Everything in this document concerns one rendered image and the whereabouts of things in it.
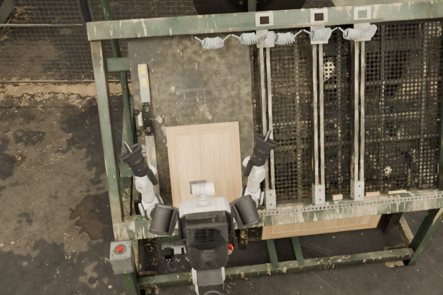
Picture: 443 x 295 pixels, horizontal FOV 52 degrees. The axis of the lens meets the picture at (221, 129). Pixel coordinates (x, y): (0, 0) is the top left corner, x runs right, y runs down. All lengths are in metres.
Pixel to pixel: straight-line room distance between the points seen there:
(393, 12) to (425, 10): 0.19
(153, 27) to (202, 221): 1.09
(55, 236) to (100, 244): 0.40
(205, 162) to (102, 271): 1.43
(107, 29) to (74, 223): 2.01
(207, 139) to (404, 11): 1.37
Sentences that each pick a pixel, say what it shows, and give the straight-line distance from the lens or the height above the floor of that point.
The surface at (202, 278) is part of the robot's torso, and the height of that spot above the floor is 1.08.
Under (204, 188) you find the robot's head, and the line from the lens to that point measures 2.29.
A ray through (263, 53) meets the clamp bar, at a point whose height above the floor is 1.74.
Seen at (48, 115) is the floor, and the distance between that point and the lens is 5.12.
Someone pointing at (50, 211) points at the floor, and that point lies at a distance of 4.23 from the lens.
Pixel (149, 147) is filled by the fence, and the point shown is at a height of 1.29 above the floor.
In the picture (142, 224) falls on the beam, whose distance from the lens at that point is 2.86.
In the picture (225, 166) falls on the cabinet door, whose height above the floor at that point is 1.13.
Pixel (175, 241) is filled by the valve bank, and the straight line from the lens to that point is 2.94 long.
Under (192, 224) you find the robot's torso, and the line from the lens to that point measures 2.20.
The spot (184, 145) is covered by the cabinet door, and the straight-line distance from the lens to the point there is 2.73.
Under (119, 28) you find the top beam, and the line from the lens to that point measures 2.58.
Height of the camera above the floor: 3.24
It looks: 44 degrees down
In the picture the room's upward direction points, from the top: straight up
